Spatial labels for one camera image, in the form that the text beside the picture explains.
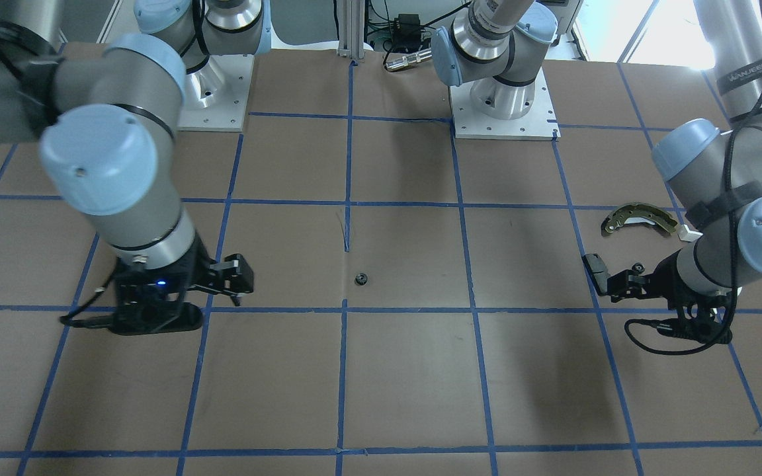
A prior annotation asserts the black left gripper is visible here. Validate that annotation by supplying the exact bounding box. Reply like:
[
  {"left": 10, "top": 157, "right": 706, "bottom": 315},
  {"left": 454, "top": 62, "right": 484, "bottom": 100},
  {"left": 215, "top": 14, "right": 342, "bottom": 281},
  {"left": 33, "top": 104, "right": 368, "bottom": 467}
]
[{"left": 606, "top": 253, "right": 732, "bottom": 344}]

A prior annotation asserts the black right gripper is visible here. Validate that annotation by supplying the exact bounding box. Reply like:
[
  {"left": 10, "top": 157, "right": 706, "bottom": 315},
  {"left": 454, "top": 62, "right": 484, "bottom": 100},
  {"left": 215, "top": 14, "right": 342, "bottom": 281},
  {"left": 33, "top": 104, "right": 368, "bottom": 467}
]
[{"left": 111, "top": 235, "right": 255, "bottom": 337}]

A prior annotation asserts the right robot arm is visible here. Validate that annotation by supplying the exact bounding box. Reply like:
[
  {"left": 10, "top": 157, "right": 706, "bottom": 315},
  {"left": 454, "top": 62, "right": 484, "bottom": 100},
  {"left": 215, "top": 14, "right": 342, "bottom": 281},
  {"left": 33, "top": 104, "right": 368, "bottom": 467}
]
[{"left": 0, "top": 1, "right": 271, "bottom": 335}]

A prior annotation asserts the black brake pad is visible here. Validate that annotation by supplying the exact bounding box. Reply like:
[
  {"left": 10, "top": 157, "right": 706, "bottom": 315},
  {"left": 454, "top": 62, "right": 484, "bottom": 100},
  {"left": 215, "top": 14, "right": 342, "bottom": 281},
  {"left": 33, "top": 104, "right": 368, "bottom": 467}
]
[{"left": 581, "top": 253, "right": 611, "bottom": 296}]

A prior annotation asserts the olive green brake shoe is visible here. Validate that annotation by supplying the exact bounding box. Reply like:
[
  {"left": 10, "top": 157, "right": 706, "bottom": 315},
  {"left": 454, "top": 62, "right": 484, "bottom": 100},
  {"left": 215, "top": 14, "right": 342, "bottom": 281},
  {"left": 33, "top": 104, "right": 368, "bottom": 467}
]
[{"left": 601, "top": 202, "right": 679, "bottom": 236}]

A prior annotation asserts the white curved plastic part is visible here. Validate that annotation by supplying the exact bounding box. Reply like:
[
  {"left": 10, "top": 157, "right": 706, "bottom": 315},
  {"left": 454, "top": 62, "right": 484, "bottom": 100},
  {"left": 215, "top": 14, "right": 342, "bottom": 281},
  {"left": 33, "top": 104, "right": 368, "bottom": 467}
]
[{"left": 675, "top": 223, "right": 702, "bottom": 242}]

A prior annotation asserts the silver metal connector plug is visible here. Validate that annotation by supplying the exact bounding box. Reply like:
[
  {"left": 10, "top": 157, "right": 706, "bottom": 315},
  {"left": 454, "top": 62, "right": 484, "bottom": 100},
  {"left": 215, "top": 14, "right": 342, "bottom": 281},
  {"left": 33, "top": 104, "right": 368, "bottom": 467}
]
[{"left": 383, "top": 48, "right": 433, "bottom": 73}]

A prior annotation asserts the black power adapter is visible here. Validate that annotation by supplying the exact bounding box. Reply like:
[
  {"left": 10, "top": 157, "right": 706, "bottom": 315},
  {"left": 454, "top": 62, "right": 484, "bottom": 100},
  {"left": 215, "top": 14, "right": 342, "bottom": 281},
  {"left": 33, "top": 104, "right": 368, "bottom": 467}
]
[{"left": 392, "top": 13, "right": 421, "bottom": 43}]

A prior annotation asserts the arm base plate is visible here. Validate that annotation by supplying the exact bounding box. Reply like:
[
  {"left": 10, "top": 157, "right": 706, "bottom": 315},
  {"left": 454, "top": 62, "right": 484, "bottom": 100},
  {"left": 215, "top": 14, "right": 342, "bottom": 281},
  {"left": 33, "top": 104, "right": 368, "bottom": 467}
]
[
  {"left": 448, "top": 69, "right": 562, "bottom": 141},
  {"left": 178, "top": 55, "right": 255, "bottom": 132}
]

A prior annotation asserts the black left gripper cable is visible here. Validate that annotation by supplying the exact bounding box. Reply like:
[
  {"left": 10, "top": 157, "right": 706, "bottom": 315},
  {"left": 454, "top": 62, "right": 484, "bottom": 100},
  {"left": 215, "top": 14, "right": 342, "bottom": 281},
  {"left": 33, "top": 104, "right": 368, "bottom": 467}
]
[{"left": 624, "top": 0, "right": 762, "bottom": 356}]

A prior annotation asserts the aluminium frame post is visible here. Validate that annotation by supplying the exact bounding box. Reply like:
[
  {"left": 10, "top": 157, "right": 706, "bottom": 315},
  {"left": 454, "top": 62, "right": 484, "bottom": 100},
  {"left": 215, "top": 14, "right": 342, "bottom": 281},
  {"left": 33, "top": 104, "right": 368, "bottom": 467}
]
[{"left": 335, "top": 1, "right": 366, "bottom": 63}]

